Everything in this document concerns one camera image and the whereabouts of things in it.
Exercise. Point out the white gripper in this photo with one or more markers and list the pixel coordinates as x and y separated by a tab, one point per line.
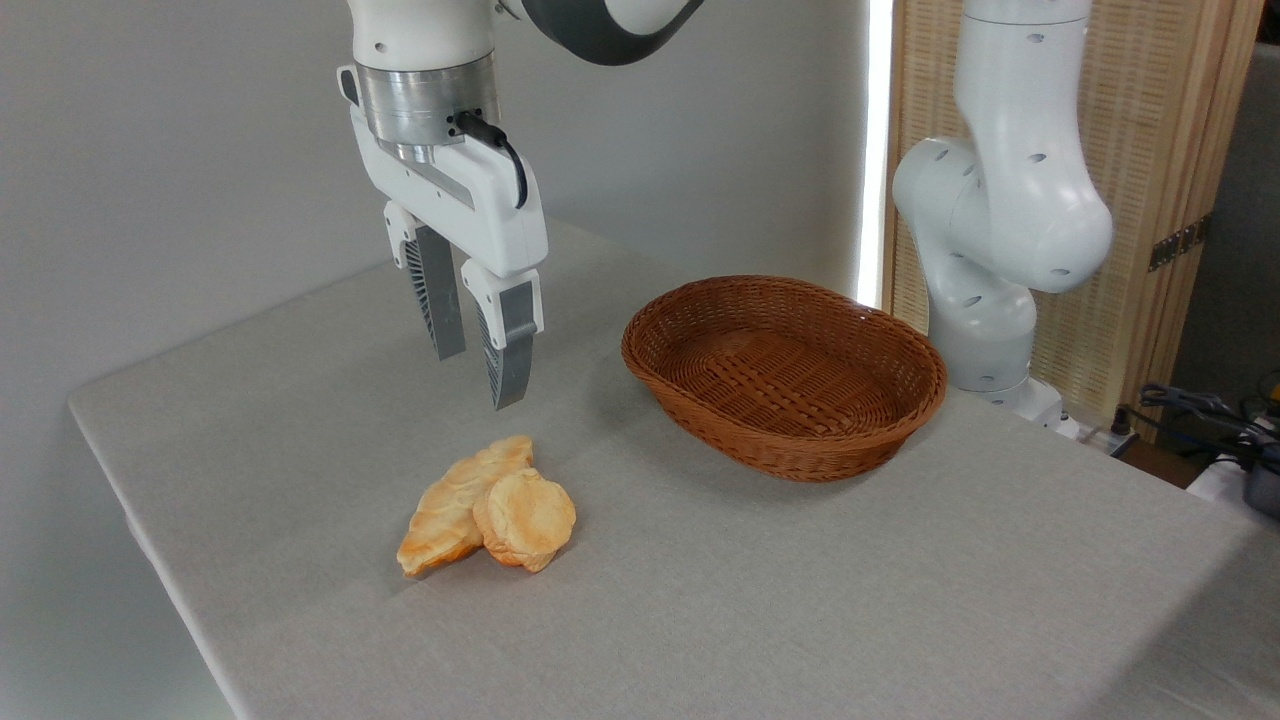
480	205

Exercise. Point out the round golden bread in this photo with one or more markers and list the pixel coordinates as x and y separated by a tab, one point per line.
525	520

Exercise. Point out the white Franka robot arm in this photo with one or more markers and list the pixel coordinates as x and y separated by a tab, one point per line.
1000	200

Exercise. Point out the long golden bread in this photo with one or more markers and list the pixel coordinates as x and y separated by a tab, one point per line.
445	510

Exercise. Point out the brown oval wicker basket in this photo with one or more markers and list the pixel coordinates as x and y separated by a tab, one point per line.
780	440

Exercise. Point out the grey tablecloth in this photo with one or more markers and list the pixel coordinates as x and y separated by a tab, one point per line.
800	600

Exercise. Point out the white power strip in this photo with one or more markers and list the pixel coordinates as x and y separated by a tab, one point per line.
1100	438

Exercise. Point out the black plug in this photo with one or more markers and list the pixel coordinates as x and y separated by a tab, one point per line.
1122	420

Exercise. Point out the wooden folding screen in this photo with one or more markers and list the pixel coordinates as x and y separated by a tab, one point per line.
1150	120

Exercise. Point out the dark metal screen hinge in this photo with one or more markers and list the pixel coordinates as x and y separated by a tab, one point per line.
1180	242

